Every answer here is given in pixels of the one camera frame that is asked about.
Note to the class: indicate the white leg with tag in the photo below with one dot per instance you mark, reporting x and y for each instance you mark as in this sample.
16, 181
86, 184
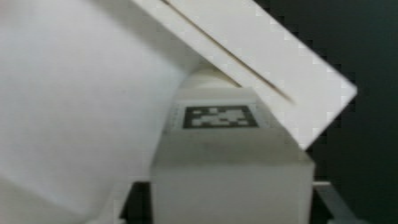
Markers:
231, 172

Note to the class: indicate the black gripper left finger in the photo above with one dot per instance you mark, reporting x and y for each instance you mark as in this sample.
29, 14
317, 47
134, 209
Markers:
126, 208

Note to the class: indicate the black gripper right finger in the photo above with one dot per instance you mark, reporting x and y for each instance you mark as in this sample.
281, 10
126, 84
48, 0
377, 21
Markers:
343, 216

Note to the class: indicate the white right fence bar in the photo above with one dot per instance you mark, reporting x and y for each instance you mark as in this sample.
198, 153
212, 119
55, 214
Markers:
254, 38

